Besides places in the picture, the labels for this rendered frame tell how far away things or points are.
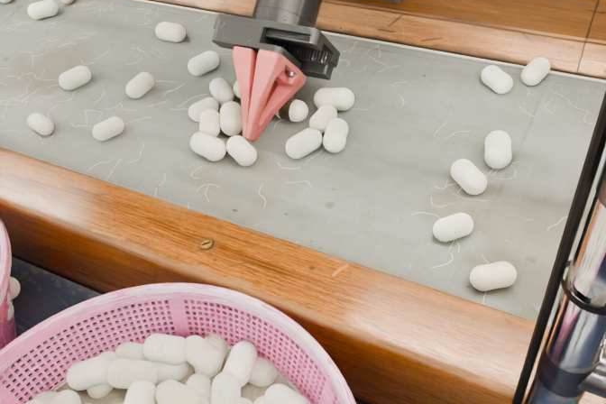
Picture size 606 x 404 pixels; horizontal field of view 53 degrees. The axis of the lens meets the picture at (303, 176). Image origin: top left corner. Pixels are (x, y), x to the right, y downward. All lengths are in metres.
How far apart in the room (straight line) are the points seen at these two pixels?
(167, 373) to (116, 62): 0.40
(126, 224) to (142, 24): 0.35
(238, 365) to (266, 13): 0.29
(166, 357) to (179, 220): 0.11
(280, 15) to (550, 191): 0.27
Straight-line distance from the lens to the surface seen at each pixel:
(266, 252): 0.44
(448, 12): 0.69
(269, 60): 0.53
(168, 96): 0.65
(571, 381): 0.30
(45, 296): 0.60
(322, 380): 0.39
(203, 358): 0.43
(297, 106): 0.57
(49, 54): 0.79
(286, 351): 0.41
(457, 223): 0.46
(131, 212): 0.50
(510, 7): 0.70
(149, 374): 0.44
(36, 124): 0.65
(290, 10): 0.55
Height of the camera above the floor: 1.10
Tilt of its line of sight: 44 degrees down
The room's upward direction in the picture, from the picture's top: 8 degrees counter-clockwise
